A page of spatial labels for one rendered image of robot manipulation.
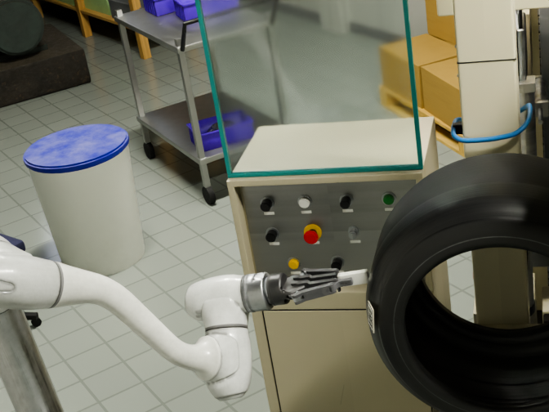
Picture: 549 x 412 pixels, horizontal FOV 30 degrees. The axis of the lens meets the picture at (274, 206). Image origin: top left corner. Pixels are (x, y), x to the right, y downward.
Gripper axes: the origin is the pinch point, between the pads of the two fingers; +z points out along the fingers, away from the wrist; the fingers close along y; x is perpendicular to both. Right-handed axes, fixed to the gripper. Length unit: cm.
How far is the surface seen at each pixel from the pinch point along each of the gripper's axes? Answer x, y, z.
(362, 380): 63, 50, -22
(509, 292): 25.2, 26.1, 30.0
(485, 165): -19.2, 6.2, 33.8
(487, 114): -23.0, 26.1, 34.3
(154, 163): 96, 351, -209
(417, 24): 97, 530, -58
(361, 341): 50, 50, -18
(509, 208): -16.3, -10.2, 38.6
